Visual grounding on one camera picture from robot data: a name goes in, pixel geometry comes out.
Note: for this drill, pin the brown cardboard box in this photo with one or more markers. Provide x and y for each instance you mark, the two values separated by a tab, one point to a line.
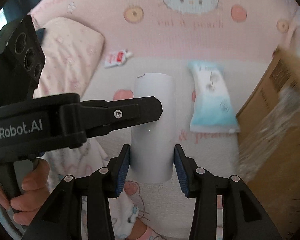
269	141

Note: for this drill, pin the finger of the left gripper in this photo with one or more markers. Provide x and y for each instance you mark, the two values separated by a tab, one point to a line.
94	118

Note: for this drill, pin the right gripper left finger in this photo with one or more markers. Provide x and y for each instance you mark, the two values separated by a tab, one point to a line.
61	215

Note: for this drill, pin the light blue tissue pack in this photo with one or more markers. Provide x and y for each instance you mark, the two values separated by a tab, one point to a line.
213	111

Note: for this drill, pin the white red spout pouch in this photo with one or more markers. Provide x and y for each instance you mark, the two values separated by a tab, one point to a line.
117	58

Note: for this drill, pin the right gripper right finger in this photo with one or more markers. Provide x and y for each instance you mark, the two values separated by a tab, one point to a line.
243	215

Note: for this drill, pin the beige patterned pillow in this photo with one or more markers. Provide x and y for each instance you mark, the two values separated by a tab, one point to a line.
72	53

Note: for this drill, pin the white paper tube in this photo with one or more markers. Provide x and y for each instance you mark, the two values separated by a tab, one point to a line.
152	144

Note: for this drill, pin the pink Hello Kitty blanket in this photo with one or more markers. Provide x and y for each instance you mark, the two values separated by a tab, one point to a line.
164	36

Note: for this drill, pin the person's left hand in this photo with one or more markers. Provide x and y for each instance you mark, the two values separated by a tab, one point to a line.
35	194

